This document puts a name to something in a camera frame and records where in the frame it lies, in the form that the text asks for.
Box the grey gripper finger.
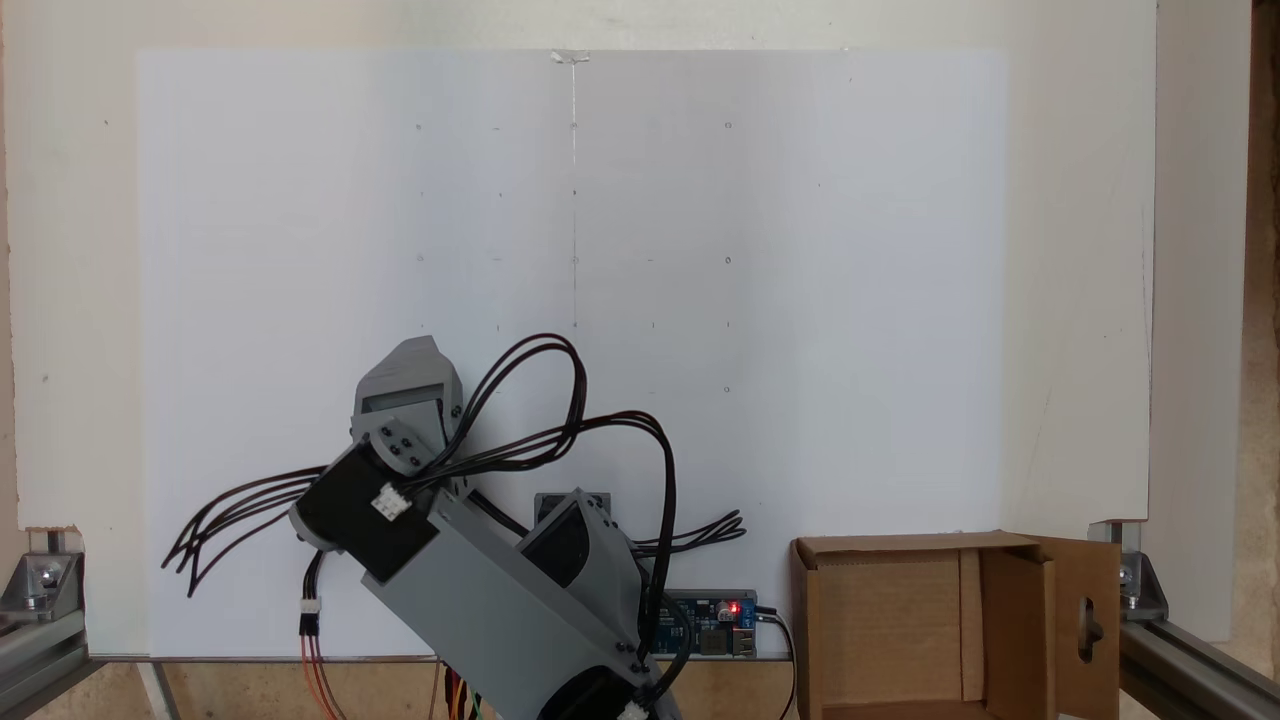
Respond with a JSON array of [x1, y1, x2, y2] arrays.
[[352, 335, 465, 417]]

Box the large white paper sheet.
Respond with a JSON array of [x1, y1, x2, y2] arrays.
[[135, 48, 1009, 661]]

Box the blue circuit board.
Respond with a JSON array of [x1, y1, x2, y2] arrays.
[[640, 588, 759, 659]]

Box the brown cardboard box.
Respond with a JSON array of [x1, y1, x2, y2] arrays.
[[790, 530, 1123, 720]]

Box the black cable with white connector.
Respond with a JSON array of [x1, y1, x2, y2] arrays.
[[298, 548, 331, 637]]

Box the orange red wire bundle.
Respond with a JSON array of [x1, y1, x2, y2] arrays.
[[300, 634, 346, 720]]

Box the black servo cable bundle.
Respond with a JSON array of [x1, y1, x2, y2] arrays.
[[160, 333, 749, 720]]

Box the metal corner bracket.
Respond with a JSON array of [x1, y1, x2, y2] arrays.
[[1088, 518, 1171, 623], [0, 528, 86, 621]]

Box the aluminium frame post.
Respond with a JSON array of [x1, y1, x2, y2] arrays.
[[0, 600, 93, 720], [1118, 615, 1280, 720]]

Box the black power cable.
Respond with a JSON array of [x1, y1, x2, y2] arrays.
[[755, 603, 801, 720]]

